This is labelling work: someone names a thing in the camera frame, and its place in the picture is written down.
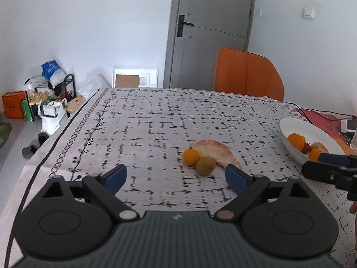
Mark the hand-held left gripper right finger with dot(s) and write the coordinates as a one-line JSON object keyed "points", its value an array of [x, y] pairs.
{"points": [[235, 178]]}

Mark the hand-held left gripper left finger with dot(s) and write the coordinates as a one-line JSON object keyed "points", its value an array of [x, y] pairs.
{"points": [[115, 177]]}

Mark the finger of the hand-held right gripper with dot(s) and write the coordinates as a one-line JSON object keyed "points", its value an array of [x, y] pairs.
{"points": [[334, 159], [318, 170]]}

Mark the small orange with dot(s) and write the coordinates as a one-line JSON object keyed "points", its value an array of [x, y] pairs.
{"points": [[314, 155], [191, 156]]}

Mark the bright red plum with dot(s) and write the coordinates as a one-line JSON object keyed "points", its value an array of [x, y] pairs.
{"points": [[306, 147]]}

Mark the peeled pomelo piece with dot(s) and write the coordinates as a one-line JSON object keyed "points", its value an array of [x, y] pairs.
{"points": [[220, 152]]}

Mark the large orange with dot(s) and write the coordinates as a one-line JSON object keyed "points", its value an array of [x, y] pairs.
{"points": [[300, 143], [292, 138]]}

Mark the brown kiwi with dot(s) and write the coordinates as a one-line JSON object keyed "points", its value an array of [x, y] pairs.
{"points": [[205, 166]]}

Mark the white plate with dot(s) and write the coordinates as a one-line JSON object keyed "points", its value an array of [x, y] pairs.
{"points": [[306, 129]]}

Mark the person's right hand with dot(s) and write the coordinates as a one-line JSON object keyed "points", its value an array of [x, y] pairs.
{"points": [[354, 208]]}

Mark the white black patterned tablecloth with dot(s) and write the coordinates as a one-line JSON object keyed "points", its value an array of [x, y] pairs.
{"points": [[153, 134]]}

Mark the dark grey slipper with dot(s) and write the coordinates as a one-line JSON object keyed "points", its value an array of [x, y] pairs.
{"points": [[43, 138], [30, 152]]}

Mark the tan paper bag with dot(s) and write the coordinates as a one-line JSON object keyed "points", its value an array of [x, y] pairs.
{"points": [[75, 103]]}

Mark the white tote bag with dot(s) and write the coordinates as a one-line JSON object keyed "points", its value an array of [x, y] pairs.
{"points": [[50, 122]]}

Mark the clear plastic bag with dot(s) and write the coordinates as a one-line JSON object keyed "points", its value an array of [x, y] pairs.
{"points": [[93, 85]]}

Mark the brown cardboard piece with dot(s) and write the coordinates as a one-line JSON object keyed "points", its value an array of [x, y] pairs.
{"points": [[127, 81]]}

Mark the orange chair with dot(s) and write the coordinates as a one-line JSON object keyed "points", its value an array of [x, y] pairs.
{"points": [[245, 72]]}

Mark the black metal rack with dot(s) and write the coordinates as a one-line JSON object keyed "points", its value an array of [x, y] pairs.
{"points": [[69, 81]]}

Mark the white foam panel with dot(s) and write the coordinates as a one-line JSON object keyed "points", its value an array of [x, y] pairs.
{"points": [[147, 74]]}

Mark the green box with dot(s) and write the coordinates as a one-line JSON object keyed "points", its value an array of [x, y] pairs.
{"points": [[28, 111]]}

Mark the pale yellow bundle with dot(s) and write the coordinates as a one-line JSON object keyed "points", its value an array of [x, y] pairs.
{"points": [[39, 97]]}

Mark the dark green cloth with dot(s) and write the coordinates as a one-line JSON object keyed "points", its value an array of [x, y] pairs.
{"points": [[5, 134]]}

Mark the orange box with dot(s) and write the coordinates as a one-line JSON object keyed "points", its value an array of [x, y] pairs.
{"points": [[14, 104]]}

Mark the blue white bag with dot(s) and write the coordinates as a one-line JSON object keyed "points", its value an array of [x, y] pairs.
{"points": [[51, 69]]}

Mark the grey door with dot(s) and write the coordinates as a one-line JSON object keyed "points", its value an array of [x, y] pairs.
{"points": [[212, 47]]}

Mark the white light switch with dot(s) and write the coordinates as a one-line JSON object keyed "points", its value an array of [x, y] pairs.
{"points": [[308, 13]]}

